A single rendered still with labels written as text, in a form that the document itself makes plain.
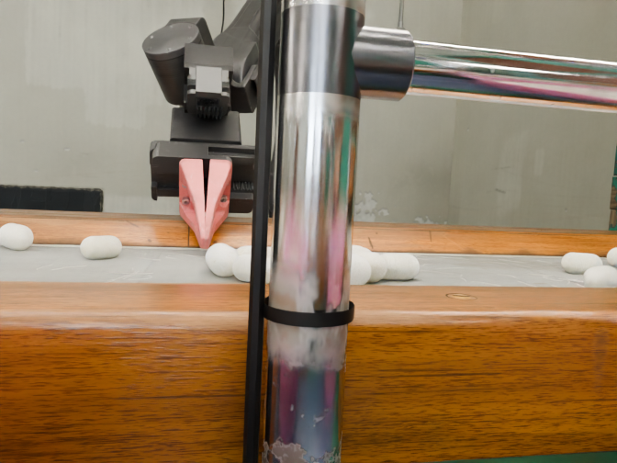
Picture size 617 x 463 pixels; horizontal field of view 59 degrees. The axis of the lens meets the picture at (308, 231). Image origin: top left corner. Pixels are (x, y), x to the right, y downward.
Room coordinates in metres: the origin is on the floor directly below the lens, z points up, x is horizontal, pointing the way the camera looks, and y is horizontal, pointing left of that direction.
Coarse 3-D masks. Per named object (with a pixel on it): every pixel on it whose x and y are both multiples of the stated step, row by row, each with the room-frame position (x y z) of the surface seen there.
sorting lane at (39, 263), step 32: (0, 256) 0.41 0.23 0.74; (32, 256) 0.42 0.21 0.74; (64, 256) 0.43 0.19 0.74; (128, 256) 0.44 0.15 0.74; (160, 256) 0.45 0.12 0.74; (192, 256) 0.46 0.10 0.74; (416, 256) 0.53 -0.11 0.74; (448, 256) 0.55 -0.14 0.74; (480, 256) 0.56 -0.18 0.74; (512, 256) 0.57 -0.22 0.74; (544, 256) 0.58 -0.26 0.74
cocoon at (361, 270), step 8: (352, 256) 0.35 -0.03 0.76; (360, 256) 0.35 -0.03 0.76; (352, 264) 0.34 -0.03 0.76; (360, 264) 0.34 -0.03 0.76; (368, 264) 0.35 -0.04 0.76; (352, 272) 0.34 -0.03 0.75; (360, 272) 0.34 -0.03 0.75; (368, 272) 0.35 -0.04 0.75; (352, 280) 0.34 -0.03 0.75; (360, 280) 0.34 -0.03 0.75
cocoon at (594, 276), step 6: (588, 270) 0.38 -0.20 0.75; (594, 270) 0.38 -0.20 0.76; (600, 270) 0.38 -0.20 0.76; (606, 270) 0.38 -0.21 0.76; (612, 270) 0.38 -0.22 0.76; (588, 276) 0.38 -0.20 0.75; (594, 276) 0.38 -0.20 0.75; (600, 276) 0.37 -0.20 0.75; (606, 276) 0.38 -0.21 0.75; (612, 276) 0.38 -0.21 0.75; (588, 282) 0.38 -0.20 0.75; (594, 282) 0.38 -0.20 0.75; (600, 282) 0.37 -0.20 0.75; (606, 282) 0.37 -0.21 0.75; (612, 282) 0.38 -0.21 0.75
